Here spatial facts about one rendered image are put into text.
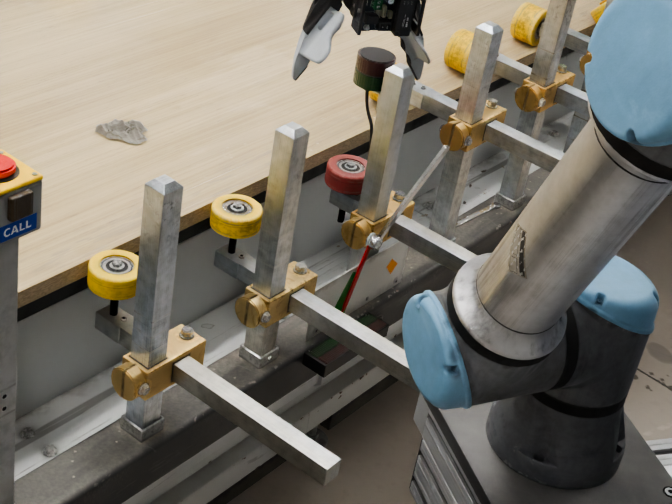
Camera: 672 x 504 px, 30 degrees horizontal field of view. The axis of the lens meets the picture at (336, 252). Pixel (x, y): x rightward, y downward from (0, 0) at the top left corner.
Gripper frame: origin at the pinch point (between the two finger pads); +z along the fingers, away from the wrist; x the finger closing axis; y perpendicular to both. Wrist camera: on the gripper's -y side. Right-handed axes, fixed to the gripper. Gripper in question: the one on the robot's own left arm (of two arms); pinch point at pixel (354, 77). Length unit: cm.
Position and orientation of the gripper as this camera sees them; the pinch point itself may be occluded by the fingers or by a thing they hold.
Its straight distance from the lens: 144.3
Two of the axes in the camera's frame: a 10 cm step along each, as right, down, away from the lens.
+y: 3.0, 5.7, -7.7
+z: -1.5, 8.2, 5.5
